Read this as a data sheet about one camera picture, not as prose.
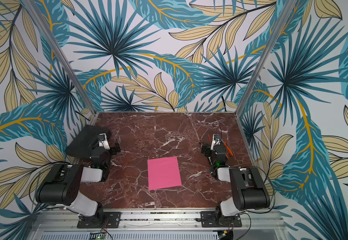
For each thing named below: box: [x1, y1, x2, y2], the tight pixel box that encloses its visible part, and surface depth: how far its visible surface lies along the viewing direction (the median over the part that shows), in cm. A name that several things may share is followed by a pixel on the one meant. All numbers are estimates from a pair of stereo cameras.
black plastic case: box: [65, 124, 112, 159], surface depth 97 cm
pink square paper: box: [147, 156, 182, 191], surface depth 92 cm
